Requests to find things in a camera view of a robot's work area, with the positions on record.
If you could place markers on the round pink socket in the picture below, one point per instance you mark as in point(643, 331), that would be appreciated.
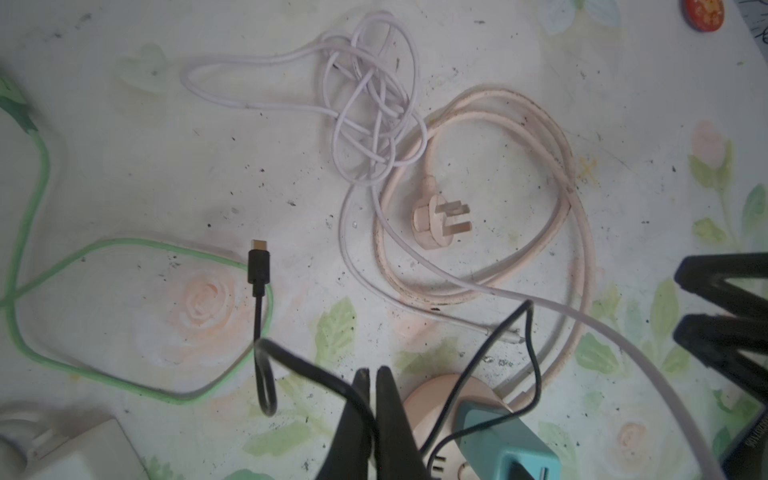
point(422, 408)

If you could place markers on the red round sticker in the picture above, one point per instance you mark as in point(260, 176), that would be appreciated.
point(704, 15)

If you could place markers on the white blue power strip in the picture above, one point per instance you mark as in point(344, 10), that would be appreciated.
point(32, 449)

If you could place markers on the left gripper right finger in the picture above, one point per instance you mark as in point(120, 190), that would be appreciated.
point(397, 456)

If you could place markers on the teal adapter with black cable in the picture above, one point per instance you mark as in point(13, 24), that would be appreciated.
point(509, 450)

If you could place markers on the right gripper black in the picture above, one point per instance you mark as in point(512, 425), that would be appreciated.
point(731, 345)

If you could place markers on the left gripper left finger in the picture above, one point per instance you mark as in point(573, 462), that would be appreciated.
point(351, 447)

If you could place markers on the pink three-pin plug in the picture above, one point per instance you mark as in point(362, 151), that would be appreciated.
point(435, 220)

